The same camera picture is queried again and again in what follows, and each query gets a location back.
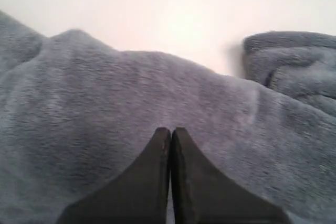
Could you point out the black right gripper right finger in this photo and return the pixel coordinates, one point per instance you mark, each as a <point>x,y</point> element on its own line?
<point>202,194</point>

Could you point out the grey fluffy towel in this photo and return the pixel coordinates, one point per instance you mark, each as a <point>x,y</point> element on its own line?
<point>75,113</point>

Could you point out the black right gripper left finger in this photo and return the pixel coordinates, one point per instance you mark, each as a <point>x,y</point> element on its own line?
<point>138,195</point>

